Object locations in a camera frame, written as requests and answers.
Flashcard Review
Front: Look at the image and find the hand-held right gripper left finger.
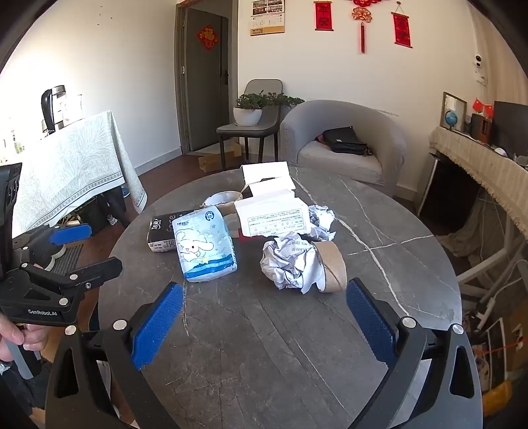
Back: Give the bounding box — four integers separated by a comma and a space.
45, 281, 184, 429

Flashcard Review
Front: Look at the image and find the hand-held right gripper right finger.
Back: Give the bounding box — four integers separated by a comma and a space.
346, 278, 483, 429

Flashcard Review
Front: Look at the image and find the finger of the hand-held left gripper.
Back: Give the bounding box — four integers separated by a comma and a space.
12, 223, 92, 265
18, 256, 123, 295

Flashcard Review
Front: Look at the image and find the black tissue pack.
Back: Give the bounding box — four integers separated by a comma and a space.
147, 211, 194, 253

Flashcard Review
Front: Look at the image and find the brown cardboard tape core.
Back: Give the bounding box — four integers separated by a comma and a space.
314, 240, 348, 293

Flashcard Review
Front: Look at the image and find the blue cartoon tissue pack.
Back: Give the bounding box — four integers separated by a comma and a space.
172, 207, 239, 283

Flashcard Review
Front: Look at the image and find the white paper ball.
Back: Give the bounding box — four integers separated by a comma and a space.
307, 205, 337, 242
259, 232, 326, 294

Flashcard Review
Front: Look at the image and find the brown cardboard piece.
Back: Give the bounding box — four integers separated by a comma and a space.
222, 213, 242, 239

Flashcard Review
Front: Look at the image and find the torn cardboard ring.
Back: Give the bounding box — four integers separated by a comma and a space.
203, 190, 244, 215

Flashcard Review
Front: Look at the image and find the white carton with red side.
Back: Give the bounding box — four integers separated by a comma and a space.
234, 197, 311, 240

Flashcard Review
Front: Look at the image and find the person's left hand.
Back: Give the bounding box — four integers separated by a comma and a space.
0, 313, 48, 364

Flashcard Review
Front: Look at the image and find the black ribbed floor mat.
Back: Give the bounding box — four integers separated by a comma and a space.
49, 243, 85, 277

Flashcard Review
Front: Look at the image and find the black storage box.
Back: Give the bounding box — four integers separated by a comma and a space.
82, 194, 112, 227

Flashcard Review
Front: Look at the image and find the black table leg striped sock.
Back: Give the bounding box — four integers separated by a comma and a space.
105, 192, 130, 227

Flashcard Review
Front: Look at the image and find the dark fleece clothing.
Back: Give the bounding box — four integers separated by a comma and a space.
0, 359, 58, 429

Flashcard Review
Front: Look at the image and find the yellow bag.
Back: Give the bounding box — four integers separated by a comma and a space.
480, 379, 512, 417

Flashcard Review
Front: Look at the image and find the flat cardboard box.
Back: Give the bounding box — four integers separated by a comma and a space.
198, 142, 242, 172

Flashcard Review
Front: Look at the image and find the grey armchair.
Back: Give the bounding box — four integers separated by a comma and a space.
280, 100, 408, 194

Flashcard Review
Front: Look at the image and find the black handbag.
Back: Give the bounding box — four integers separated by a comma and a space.
322, 126, 372, 156

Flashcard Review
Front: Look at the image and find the grey door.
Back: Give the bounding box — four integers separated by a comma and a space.
175, 2, 240, 155

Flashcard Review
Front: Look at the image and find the beige fringed desk cloth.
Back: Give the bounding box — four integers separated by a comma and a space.
429, 126, 528, 240

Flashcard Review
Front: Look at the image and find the potted bonsai in white pot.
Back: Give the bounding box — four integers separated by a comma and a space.
233, 91, 306, 127

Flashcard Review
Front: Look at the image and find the brown wooden box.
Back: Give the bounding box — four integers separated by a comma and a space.
470, 113, 491, 143

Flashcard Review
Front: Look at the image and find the red diamond door decoration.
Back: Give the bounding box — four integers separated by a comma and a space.
195, 25, 221, 51

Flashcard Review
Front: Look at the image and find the grey dining chair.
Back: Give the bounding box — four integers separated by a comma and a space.
216, 79, 285, 170

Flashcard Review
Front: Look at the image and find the black monitor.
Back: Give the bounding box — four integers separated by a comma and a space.
493, 100, 528, 155

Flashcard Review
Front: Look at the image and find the red hanging scroll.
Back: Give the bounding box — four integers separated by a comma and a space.
391, 12, 413, 49
313, 1, 334, 31

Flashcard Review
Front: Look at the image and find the red knot ornament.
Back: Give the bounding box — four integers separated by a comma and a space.
348, 0, 382, 54

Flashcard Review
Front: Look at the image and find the white desk frame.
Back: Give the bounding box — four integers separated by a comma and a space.
456, 198, 528, 298

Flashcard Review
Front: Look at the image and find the wooden picture frame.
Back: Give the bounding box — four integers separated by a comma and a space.
439, 91, 468, 132

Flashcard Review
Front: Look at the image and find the wall calendar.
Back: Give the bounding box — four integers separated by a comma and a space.
250, 0, 286, 36

